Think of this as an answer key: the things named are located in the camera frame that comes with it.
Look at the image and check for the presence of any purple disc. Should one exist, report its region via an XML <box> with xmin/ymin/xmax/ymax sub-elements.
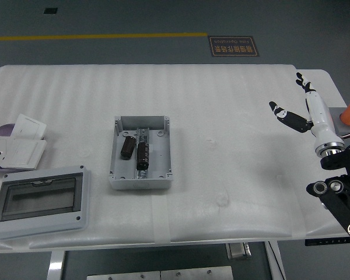
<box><xmin>0</xmin><ymin>123</ymin><xmax>17</xmax><ymax>173</ymax></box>

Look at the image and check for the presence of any brown floor sign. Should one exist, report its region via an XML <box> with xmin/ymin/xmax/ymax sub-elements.
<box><xmin>207</xmin><ymin>36</ymin><xmax>261</xmax><ymax>58</ymax></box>

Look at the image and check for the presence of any grey cover with clear window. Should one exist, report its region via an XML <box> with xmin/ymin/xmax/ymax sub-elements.
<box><xmin>0</xmin><ymin>165</ymin><xmax>92</xmax><ymax>241</ymax></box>

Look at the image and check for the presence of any open grey junction box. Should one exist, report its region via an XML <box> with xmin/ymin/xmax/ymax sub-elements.
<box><xmin>108</xmin><ymin>115</ymin><xmax>175</xmax><ymax>191</ymax></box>

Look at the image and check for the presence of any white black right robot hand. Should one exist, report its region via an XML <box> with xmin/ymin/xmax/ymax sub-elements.
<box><xmin>268</xmin><ymin>72</ymin><xmax>345</xmax><ymax>150</ymax></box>

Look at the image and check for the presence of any white switch plate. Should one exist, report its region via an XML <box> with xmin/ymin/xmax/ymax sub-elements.
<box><xmin>2</xmin><ymin>139</ymin><xmax>48</xmax><ymax>170</ymax></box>
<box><xmin>10</xmin><ymin>114</ymin><xmax>47</xmax><ymax>140</ymax></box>

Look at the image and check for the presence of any grey block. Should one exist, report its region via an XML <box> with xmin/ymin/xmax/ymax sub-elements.
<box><xmin>326</xmin><ymin>107</ymin><xmax>350</xmax><ymax>141</ymax></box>

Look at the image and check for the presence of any white foam mat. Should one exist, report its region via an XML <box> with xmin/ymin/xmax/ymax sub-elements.
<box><xmin>0</xmin><ymin>64</ymin><xmax>348</xmax><ymax>250</ymax></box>

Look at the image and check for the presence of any black device under table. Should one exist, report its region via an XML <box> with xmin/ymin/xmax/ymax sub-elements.
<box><xmin>304</xmin><ymin>237</ymin><xmax>350</xmax><ymax>247</ymax></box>

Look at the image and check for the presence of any metal bracket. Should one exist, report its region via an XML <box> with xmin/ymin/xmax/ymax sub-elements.
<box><xmin>225</xmin><ymin>243</ymin><xmax>252</xmax><ymax>261</ymax></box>

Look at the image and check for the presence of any grey metal plate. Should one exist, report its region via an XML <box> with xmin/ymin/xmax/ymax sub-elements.
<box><xmin>160</xmin><ymin>266</ymin><xmax>235</xmax><ymax>280</ymax></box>
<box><xmin>86</xmin><ymin>271</ymin><xmax>162</xmax><ymax>280</ymax></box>

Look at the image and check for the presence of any white table leg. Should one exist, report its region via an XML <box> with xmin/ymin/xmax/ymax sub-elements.
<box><xmin>46</xmin><ymin>250</ymin><xmax>67</xmax><ymax>280</ymax></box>
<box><xmin>264</xmin><ymin>240</ymin><xmax>287</xmax><ymax>280</ymax></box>

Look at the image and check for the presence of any metal mounting rail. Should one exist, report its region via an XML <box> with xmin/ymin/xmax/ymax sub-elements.
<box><xmin>133</xmin><ymin>127</ymin><xmax>151</xmax><ymax>179</ymax></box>

